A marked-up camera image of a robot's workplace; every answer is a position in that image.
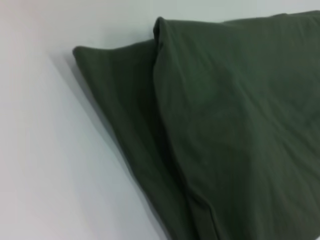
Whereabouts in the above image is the dark green FREE! t-shirt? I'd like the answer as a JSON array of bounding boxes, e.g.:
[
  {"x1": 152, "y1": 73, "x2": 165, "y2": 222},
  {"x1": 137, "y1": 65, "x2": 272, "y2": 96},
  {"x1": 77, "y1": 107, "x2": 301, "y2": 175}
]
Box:
[{"x1": 71, "y1": 10, "x2": 320, "y2": 240}]

